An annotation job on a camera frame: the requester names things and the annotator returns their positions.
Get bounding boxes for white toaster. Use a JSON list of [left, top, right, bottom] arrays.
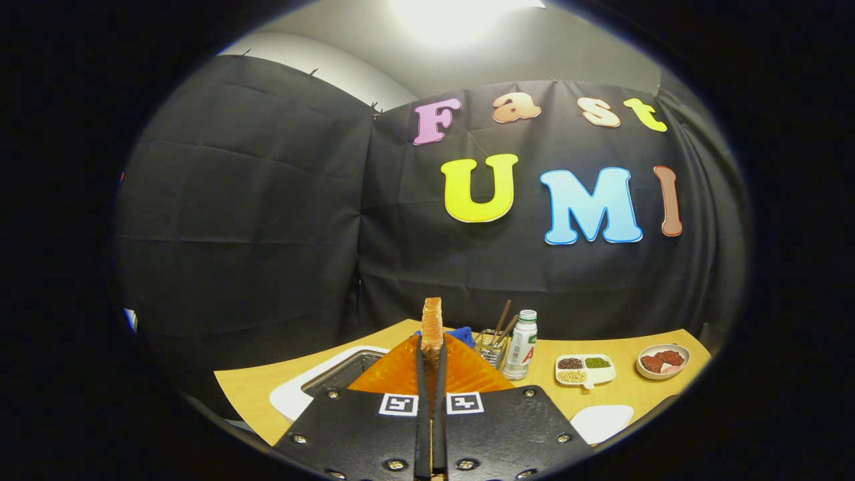
[[269, 345, 401, 423]]

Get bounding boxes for white divided dish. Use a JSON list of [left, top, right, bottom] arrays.
[[555, 354, 617, 390]]

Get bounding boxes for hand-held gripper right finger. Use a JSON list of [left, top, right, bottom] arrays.
[[431, 332, 595, 481]]

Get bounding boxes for white square plate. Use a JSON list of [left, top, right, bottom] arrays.
[[570, 404, 635, 446]]

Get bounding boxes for blue fluffy cloth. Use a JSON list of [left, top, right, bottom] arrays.
[[414, 326, 476, 349]]

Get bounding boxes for black backdrop cloth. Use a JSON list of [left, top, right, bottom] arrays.
[[114, 53, 752, 415]]

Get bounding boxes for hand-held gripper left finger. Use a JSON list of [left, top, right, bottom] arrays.
[[274, 332, 434, 481]]

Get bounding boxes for white drink bottle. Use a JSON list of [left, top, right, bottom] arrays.
[[502, 309, 538, 381]]

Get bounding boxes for toasted bread slice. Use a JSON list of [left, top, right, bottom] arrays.
[[421, 297, 444, 375]]

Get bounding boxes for metal wire holder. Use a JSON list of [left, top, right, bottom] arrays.
[[474, 329, 512, 369]]

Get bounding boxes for white round plate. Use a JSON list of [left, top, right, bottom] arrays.
[[636, 343, 691, 381]]

